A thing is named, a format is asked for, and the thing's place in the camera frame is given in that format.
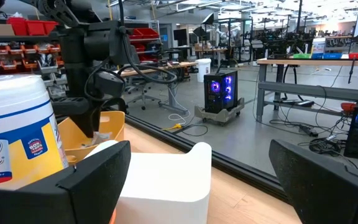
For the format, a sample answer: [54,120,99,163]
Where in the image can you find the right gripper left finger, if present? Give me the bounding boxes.
[0,140,132,224]

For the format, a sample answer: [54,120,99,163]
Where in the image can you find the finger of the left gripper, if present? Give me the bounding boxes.
[79,113,102,138]

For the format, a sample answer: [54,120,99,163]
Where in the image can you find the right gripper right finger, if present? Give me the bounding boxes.
[268,139,358,224]

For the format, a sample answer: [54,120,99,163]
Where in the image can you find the white packet dark print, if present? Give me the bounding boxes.
[80,130,113,149]

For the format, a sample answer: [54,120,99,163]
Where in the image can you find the yellow plastic bin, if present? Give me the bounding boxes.
[57,110,126,166]

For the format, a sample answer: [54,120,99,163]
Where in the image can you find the red shelf bin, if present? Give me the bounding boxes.
[135,27,160,40]
[6,17,27,36]
[25,20,46,36]
[44,21,58,35]

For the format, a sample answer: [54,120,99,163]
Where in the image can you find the office chair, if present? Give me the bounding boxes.
[124,45,163,111]

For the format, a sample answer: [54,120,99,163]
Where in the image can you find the black power strip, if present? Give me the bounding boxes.
[298,124,319,138]

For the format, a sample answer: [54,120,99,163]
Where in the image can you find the storage shelf rack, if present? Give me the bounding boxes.
[0,34,68,100]

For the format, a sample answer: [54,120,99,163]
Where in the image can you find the disinfecting wipes canister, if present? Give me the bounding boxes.
[0,73,70,191]

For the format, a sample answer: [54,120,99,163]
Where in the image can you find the white plastic bin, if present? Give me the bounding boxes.
[84,139,213,224]

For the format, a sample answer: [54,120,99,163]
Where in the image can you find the cardboard box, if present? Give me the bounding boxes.
[0,24,16,37]

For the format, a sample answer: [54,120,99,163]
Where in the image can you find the orange floor object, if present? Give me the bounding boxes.
[340,101,357,113]

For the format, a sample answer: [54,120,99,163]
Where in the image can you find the wooden desk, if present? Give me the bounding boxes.
[116,60,198,114]

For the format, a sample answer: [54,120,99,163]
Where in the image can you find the grey workbench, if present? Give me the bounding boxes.
[255,57,358,124]

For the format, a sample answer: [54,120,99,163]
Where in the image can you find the black monitor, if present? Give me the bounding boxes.
[173,28,188,42]

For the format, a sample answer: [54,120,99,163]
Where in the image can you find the white bucket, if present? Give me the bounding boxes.
[196,58,213,83]

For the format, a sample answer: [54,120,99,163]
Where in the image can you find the grey computer dolly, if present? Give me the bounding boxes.
[194,98,246,127]

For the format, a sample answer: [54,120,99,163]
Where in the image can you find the black softbox light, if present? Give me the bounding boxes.
[193,26,208,38]
[201,12,216,26]

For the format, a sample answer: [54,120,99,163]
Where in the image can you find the computer tower purple lights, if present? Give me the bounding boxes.
[203,70,239,114]

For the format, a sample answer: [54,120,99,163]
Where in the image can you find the blue tray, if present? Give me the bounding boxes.
[311,52,344,60]

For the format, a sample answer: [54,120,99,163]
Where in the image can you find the distant wipes canister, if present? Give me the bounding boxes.
[311,37,327,54]

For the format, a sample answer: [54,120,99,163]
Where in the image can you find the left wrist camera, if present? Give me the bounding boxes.
[93,70,127,99]

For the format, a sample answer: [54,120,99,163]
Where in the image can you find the black drop cable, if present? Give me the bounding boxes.
[308,136,341,156]

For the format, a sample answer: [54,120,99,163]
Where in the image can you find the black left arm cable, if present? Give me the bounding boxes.
[84,0,180,105]

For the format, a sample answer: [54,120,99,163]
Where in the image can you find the yellow extension cable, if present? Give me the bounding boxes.
[162,123,185,131]

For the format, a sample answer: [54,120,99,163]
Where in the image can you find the white floor cable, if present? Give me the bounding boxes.
[167,93,192,123]

